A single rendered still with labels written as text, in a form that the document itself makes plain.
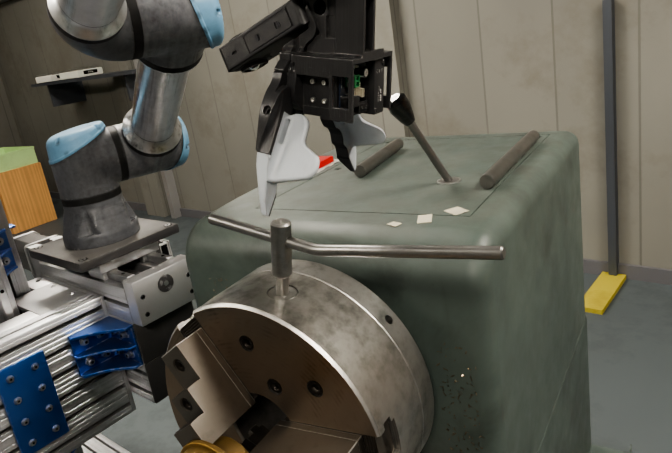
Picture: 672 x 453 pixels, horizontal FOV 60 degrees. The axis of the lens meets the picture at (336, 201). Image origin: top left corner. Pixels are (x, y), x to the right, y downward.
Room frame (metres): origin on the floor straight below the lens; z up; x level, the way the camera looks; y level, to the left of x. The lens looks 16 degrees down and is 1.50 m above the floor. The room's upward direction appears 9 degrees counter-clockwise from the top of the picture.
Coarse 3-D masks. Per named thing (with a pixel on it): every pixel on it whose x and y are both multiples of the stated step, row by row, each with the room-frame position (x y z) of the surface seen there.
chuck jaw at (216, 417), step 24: (192, 336) 0.59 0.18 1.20; (168, 360) 0.58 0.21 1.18; (192, 360) 0.57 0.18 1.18; (216, 360) 0.59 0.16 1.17; (192, 384) 0.55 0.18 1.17; (216, 384) 0.56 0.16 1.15; (240, 384) 0.58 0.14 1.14; (192, 408) 0.54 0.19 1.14; (216, 408) 0.54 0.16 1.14; (240, 408) 0.56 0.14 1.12; (192, 432) 0.52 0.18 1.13; (216, 432) 0.52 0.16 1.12
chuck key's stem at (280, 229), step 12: (276, 228) 0.57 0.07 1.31; (288, 228) 0.58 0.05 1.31; (276, 240) 0.58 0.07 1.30; (276, 252) 0.58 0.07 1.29; (288, 252) 0.58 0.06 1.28; (276, 264) 0.58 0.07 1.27; (288, 264) 0.58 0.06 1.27; (276, 276) 0.58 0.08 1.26; (288, 276) 0.58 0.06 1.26; (276, 288) 0.59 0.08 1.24; (288, 288) 0.59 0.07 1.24
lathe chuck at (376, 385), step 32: (256, 288) 0.61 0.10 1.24; (320, 288) 0.61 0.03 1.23; (224, 320) 0.59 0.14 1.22; (256, 320) 0.56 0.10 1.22; (288, 320) 0.54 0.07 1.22; (320, 320) 0.55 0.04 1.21; (352, 320) 0.57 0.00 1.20; (224, 352) 0.59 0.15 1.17; (256, 352) 0.56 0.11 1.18; (288, 352) 0.54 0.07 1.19; (320, 352) 0.52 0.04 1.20; (352, 352) 0.53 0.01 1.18; (384, 352) 0.55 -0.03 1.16; (256, 384) 0.57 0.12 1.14; (288, 384) 0.54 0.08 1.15; (320, 384) 0.52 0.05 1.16; (352, 384) 0.50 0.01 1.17; (384, 384) 0.53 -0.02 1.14; (256, 416) 0.62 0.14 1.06; (288, 416) 0.55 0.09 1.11; (320, 416) 0.53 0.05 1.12; (352, 416) 0.50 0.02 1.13; (384, 416) 0.50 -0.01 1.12; (416, 416) 0.55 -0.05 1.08; (416, 448) 0.55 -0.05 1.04
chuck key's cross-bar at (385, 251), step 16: (224, 224) 0.62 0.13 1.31; (240, 224) 0.61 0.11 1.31; (288, 240) 0.58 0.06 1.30; (336, 256) 0.54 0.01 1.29; (352, 256) 0.53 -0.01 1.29; (368, 256) 0.52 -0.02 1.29; (384, 256) 0.51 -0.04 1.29; (400, 256) 0.50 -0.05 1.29; (416, 256) 0.49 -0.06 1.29; (432, 256) 0.48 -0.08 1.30; (448, 256) 0.47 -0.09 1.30; (464, 256) 0.46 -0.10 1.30; (480, 256) 0.46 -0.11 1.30; (496, 256) 0.45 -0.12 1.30
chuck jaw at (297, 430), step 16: (272, 432) 0.54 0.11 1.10; (288, 432) 0.53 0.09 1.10; (304, 432) 0.52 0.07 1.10; (320, 432) 0.52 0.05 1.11; (336, 432) 0.51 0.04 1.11; (384, 432) 0.51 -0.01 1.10; (256, 448) 0.51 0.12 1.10; (272, 448) 0.51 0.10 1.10; (288, 448) 0.50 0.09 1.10; (304, 448) 0.50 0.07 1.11; (320, 448) 0.49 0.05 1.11; (336, 448) 0.49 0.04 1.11; (352, 448) 0.48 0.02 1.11; (368, 448) 0.50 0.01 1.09; (384, 448) 0.50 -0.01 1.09
